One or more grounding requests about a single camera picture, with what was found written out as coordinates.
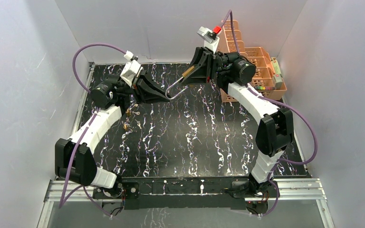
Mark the orange plastic organizer basket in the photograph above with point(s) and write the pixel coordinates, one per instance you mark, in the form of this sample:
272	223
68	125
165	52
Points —
231	41

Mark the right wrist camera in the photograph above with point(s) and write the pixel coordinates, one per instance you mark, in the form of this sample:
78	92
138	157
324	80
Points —
210	37

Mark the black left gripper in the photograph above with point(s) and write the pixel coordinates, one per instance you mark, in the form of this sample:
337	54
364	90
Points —
137	87

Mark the small boxes in organizer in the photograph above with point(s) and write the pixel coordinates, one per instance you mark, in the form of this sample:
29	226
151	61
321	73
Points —
277	75

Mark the small brass padlock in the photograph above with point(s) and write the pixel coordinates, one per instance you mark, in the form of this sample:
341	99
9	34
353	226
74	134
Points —
126	127

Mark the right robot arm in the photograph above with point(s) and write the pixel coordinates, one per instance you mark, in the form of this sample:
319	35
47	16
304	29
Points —
233	74

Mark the large long-shackle brass padlock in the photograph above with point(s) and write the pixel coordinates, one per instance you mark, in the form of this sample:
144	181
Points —
178	82

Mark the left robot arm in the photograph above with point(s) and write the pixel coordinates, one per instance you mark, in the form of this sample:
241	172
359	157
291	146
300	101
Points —
74	157

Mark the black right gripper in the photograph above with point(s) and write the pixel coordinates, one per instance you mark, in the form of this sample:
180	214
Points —
198	76

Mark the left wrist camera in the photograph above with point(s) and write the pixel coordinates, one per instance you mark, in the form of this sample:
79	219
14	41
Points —
131	68

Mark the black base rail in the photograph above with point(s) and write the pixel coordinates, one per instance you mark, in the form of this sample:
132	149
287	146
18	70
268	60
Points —
234	192

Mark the medium brass padlock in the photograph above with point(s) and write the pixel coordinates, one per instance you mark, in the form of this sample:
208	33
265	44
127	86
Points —
128	112

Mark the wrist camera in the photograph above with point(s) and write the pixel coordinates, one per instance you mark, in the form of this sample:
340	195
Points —
131	68
210	37

